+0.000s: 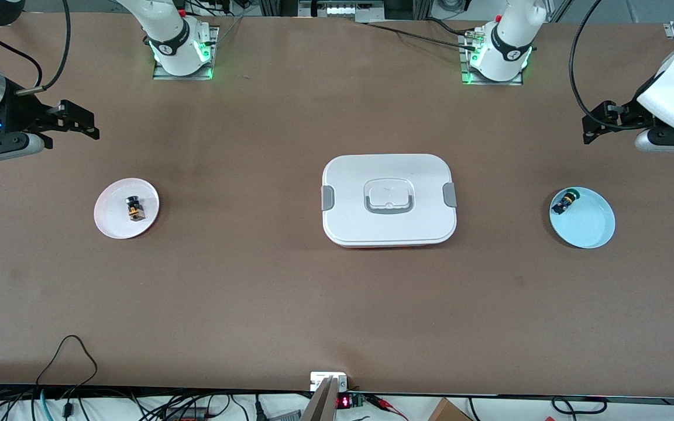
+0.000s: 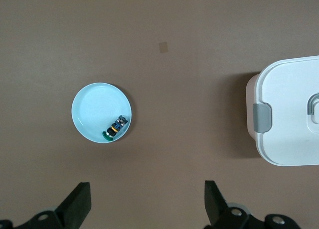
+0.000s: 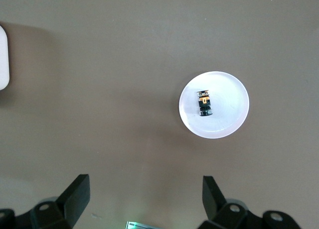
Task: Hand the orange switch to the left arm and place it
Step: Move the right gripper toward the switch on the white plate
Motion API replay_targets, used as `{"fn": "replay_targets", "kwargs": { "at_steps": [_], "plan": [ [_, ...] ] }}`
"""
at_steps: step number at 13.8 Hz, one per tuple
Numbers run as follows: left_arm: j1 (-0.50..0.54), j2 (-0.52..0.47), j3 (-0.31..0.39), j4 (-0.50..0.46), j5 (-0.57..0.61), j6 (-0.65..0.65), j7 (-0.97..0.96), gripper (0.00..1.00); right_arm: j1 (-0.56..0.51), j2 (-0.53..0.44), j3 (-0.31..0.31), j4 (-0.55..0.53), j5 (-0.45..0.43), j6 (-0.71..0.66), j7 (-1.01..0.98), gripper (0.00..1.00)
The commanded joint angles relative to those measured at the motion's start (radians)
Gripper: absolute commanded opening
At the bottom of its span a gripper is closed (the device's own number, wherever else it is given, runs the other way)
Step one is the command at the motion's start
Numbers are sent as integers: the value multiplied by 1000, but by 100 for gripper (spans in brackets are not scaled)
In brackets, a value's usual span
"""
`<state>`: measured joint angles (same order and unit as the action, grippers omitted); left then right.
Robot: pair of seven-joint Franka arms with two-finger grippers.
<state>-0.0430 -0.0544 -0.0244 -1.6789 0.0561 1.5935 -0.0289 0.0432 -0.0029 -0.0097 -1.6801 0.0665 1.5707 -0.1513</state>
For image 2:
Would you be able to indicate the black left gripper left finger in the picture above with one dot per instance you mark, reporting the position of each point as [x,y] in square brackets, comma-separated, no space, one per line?
[74,206]

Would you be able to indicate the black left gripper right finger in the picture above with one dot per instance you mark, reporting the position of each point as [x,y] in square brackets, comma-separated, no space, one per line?
[214,204]

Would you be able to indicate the white lunch box grey clips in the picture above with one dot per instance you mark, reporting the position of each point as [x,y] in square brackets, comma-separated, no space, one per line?
[286,114]

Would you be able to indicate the light blue round plate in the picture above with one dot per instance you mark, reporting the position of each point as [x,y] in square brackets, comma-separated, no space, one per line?
[94,107]

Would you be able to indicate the small square tape patch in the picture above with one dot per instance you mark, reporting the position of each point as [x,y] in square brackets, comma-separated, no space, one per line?
[163,47]

